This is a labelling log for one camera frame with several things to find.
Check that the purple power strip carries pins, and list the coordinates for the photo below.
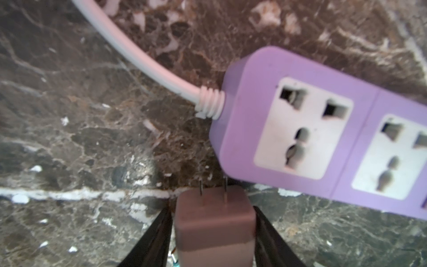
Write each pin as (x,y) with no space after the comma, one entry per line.
(295,124)

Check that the pink USB charger cube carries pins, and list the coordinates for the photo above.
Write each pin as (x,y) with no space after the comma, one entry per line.
(215,227)

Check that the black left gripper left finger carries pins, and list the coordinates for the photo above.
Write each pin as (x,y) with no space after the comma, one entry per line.
(153,248)

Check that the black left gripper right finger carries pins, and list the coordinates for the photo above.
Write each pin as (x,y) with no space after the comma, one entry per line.
(270,249)

